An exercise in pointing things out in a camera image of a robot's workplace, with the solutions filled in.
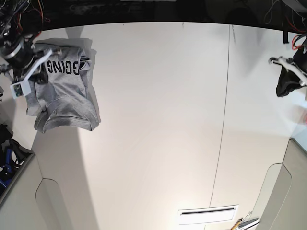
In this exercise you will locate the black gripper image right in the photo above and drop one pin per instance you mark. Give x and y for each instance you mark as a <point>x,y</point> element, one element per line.
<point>293,74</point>

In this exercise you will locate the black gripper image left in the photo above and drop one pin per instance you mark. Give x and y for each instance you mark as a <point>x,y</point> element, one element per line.
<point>20,56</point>

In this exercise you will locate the grey T-shirt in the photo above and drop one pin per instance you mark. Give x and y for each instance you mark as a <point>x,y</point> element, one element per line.
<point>65,99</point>

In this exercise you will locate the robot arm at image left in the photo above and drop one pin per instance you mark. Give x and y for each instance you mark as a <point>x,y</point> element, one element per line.
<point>21,23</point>

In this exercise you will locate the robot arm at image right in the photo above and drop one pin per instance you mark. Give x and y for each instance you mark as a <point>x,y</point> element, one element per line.
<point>294,17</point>

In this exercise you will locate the blue and black clutter left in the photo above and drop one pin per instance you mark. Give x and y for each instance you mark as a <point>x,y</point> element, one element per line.
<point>12,157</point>

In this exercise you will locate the yellow pencil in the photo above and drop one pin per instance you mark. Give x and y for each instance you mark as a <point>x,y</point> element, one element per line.
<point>236,224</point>

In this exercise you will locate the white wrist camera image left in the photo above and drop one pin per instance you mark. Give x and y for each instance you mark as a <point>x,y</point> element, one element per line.
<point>20,89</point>

